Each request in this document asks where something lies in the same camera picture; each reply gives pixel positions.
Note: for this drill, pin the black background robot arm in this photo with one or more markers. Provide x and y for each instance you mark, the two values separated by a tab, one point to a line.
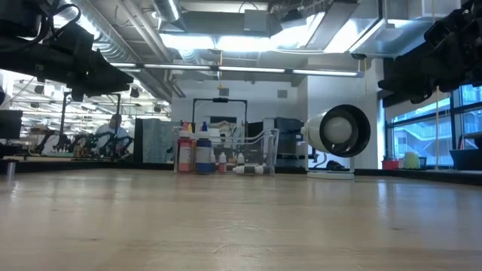
101	145
52	141

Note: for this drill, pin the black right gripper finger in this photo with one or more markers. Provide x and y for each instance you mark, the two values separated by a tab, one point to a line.
406	81
418	98

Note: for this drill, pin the black aluminium table frame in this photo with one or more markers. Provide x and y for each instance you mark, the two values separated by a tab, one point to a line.
94	166

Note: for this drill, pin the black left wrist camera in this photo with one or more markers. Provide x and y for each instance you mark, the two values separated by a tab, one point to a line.
75	37

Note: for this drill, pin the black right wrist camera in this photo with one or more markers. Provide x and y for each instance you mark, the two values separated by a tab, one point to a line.
440	34

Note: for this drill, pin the red cup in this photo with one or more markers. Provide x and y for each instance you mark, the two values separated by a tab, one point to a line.
390	165

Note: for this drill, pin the black monitor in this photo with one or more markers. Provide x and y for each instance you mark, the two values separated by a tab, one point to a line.
10	124

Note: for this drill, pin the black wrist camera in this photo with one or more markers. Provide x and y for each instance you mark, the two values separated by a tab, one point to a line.
440	34
75	37

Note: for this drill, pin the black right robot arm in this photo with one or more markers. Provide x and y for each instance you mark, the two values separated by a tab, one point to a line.
470	15

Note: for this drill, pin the clear plastic container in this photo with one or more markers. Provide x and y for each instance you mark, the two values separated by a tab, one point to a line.
263	150

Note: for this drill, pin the black bin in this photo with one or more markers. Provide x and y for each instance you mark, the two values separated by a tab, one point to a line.
467	160

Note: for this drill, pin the yellow-green cup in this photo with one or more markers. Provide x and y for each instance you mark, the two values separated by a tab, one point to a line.
411	160

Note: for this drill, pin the blue food coloring bottle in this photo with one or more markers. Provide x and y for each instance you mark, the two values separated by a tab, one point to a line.
203	150

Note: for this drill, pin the black small dropper bottle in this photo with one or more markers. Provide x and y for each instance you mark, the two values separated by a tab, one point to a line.
244	170

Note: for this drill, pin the pink food coloring bottle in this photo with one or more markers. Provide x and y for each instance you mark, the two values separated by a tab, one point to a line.
185	152

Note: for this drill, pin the person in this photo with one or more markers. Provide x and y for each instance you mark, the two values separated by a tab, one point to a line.
113	135

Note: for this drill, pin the long white ceiling light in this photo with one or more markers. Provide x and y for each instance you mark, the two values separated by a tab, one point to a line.
248	69

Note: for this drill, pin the grey wall speaker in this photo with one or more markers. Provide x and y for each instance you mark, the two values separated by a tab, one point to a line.
282	93
224	92

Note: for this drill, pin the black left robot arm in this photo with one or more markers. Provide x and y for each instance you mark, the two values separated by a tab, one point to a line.
15	19

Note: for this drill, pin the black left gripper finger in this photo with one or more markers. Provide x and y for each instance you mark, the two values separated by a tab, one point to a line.
113	75
109	88

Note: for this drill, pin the grey patterned partition panel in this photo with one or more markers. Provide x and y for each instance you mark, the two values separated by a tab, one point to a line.
160	141

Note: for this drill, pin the orange food coloring bottle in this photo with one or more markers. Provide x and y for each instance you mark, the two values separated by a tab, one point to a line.
190	127

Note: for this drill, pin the small white-capped dropper bottle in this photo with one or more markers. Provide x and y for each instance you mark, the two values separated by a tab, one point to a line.
241	159
222	162
264	170

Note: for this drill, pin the dark grey equipment box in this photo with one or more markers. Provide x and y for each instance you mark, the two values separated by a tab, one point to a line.
289	135

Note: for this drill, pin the black rectangular stand frame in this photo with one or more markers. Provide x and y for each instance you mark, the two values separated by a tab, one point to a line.
220	100

